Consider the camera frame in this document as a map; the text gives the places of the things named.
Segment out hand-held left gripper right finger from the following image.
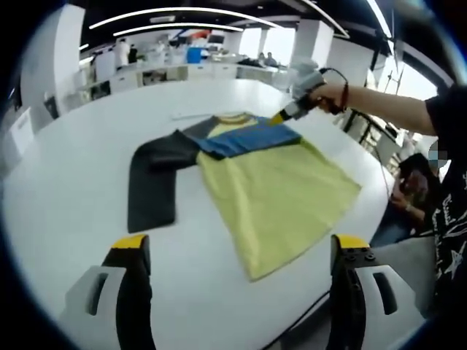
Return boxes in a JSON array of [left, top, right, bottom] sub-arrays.
[[329, 233, 425, 350]]

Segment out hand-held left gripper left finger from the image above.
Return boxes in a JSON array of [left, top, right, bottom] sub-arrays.
[[58, 234, 157, 350]]

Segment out yellow long-sleeved garment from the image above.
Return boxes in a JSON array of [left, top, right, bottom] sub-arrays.
[[126, 112, 363, 284]]

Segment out person's right hand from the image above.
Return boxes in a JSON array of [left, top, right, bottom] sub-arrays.
[[309, 82, 348, 115]]

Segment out white square column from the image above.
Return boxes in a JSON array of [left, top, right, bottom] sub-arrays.
[[290, 19, 333, 74], [20, 7, 87, 111]]

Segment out dark clothes pile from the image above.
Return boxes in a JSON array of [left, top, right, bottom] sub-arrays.
[[236, 57, 264, 69]]

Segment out ceiling light strip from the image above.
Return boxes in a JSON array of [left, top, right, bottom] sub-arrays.
[[89, 6, 279, 31], [112, 22, 244, 38], [364, 0, 393, 39]]

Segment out white counter row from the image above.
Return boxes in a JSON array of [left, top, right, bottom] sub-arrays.
[[89, 59, 290, 100]]

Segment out operator in black shirt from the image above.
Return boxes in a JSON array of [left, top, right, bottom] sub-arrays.
[[424, 85, 467, 319]]

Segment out white cabinet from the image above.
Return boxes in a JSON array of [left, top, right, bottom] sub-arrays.
[[10, 108, 36, 155]]

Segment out black panel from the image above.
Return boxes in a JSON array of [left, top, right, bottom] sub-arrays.
[[43, 92, 60, 120]]

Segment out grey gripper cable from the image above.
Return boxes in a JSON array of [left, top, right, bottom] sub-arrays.
[[320, 67, 348, 87]]

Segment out red wrist strap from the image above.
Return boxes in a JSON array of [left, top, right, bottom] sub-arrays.
[[327, 82, 350, 117]]

